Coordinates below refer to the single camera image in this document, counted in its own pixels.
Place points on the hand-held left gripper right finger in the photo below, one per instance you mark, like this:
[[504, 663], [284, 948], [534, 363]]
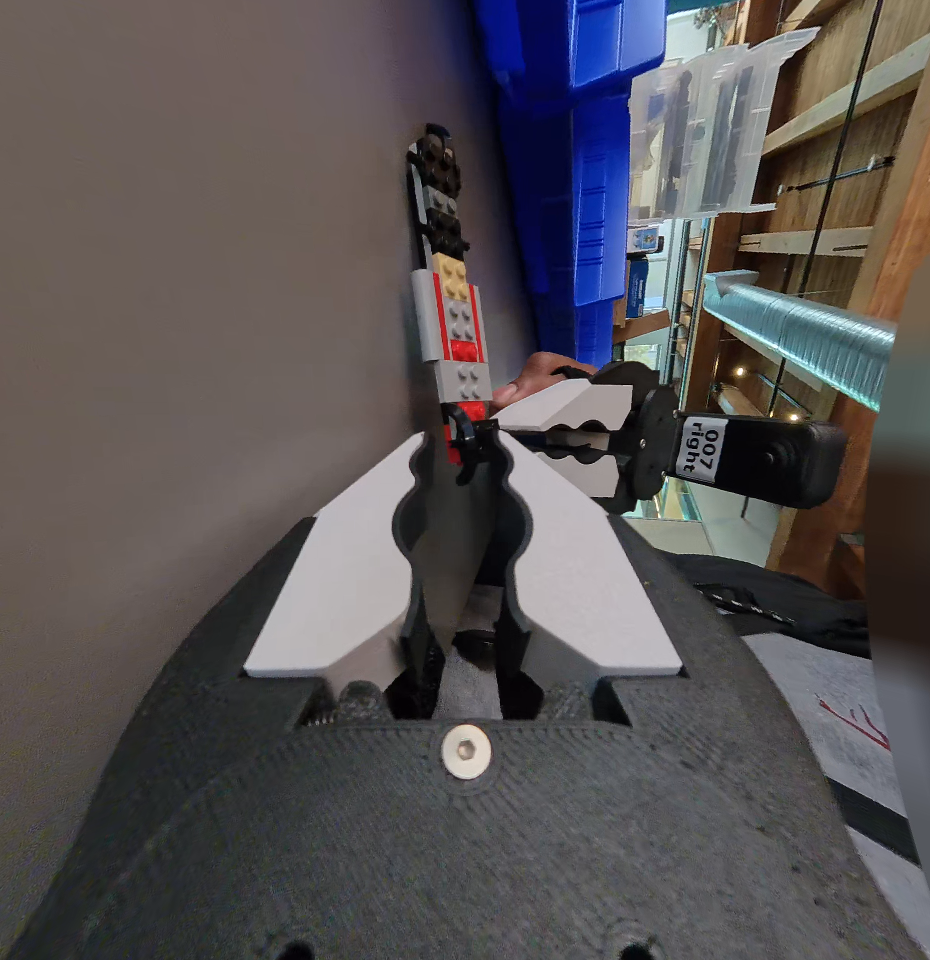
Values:
[[600, 600]]

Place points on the person's right hand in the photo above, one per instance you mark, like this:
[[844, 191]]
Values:
[[540, 375]]

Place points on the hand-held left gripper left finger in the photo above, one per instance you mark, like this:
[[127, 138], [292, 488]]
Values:
[[337, 600]]

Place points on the blue plastic bin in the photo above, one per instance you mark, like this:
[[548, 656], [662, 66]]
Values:
[[577, 210], [570, 45]]

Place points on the black curved toy brick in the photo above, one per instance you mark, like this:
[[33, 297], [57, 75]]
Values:
[[468, 433]]

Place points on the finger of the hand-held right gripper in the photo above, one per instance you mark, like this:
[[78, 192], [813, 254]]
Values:
[[592, 472], [570, 405]]

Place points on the small blue cardboard box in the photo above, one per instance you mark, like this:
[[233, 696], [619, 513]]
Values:
[[636, 289]]

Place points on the person's right forearm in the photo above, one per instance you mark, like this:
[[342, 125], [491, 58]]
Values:
[[772, 607]]

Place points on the small printed cardboard box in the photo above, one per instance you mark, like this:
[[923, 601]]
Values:
[[645, 240]]

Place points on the silver spiral air duct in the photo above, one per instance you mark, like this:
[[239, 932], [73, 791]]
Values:
[[810, 337]]

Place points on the grey-brown desk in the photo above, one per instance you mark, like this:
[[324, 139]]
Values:
[[172, 300]]

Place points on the clear plastic organizer box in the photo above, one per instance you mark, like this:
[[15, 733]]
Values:
[[720, 127]]

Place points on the grey red toy brick model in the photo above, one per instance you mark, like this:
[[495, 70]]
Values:
[[457, 315]]

